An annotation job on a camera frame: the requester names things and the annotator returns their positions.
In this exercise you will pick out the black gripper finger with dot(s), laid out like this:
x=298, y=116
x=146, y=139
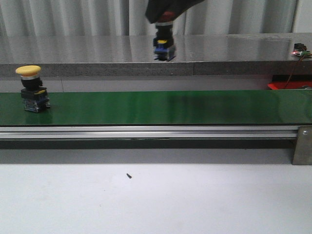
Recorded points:
x=159, y=11
x=180, y=6

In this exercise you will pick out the red mushroom push button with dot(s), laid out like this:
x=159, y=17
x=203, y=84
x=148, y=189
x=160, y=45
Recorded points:
x=163, y=43

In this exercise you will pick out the yellow mushroom push button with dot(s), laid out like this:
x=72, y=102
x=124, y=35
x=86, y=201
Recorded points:
x=34, y=95

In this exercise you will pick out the grey stone shelf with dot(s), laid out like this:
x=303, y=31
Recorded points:
x=125, y=56

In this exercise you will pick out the red plastic bin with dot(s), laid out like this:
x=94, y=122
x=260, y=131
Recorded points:
x=296, y=82

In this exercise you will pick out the small green circuit board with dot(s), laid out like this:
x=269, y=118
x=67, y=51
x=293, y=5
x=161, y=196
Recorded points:
x=301, y=50

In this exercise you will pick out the grey pleated curtain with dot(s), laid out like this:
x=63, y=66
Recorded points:
x=127, y=17

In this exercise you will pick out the green conveyor belt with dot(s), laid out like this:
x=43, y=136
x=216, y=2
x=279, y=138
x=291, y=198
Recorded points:
x=256, y=107

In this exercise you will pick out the aluminium conveyor frame rail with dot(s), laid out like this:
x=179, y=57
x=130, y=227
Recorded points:
x=147, y=132

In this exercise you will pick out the metal conveyor support bracket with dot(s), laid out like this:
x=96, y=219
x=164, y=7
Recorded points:
x=303, y=149

